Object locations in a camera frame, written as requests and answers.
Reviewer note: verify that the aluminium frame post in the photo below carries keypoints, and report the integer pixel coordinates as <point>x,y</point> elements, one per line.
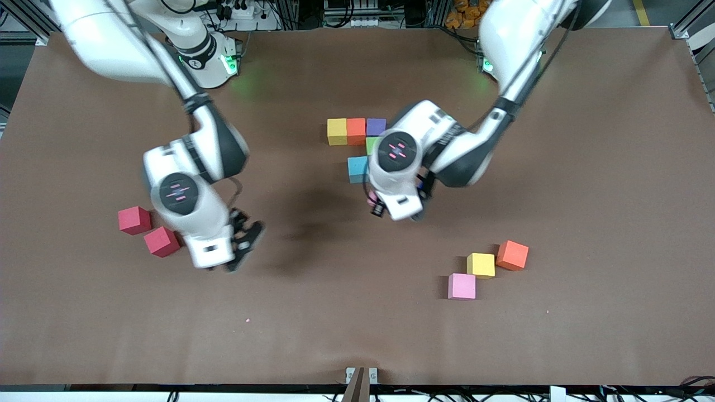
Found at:
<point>290,14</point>
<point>434,11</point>

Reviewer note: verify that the purple foam cube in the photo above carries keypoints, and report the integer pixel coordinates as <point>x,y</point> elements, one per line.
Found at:
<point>376,127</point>

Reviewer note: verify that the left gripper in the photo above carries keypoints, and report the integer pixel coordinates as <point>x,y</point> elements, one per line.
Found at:
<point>427,184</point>

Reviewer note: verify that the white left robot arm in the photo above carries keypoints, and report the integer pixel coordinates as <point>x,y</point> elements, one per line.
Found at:
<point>396,152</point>

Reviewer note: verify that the red foam cube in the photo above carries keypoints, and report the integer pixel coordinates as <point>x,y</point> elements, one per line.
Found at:
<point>134,220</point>
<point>161,241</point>

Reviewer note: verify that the bag of orange items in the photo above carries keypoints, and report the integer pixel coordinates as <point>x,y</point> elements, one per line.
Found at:
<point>461,17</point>

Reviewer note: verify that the white power strip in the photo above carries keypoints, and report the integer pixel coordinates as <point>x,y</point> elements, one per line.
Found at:
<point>246,12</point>

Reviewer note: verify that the green foam cube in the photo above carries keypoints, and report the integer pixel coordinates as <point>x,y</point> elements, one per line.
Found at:
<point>371,146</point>

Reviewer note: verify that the brown table cover sheet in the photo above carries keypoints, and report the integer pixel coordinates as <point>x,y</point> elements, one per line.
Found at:
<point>357,335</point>

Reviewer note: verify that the orange foam cube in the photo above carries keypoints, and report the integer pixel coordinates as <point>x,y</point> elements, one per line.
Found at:
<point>356,132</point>
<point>512,255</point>

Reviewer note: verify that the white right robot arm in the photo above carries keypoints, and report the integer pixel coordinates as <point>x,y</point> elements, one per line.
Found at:
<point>179,192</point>

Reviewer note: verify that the aluminium frame corner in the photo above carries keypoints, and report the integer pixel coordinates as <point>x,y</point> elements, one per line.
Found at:
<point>690,25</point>
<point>28,17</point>

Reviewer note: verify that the metal mount bracket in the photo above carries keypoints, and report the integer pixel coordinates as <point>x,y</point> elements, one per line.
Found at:
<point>362,385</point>

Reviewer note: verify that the yellow foam cube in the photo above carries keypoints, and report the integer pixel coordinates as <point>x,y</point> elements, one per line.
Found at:
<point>481,265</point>
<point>337,132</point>

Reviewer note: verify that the white equipment box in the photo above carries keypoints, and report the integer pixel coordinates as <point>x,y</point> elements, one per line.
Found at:
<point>357,22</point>

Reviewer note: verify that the white tag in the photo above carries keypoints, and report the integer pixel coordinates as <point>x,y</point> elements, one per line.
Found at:
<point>557,394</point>

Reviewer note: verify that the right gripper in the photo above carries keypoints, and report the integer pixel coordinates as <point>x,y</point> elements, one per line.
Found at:
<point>238,219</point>

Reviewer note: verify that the light blue foam cube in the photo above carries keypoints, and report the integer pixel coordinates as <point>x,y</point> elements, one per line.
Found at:
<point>357,170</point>

